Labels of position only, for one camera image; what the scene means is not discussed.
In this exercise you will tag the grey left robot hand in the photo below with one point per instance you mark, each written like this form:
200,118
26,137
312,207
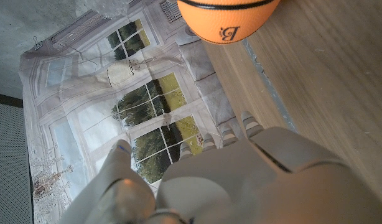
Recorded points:
240,180

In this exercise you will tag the small orange basketball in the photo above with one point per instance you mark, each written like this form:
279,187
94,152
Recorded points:
228,18

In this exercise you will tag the printed window backdrop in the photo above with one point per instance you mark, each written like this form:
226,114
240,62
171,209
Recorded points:
85,93

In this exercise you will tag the grey perforated panel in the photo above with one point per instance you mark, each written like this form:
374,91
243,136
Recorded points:
10,161

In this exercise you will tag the black binder clip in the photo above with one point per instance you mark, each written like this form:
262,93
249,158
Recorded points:
37,43

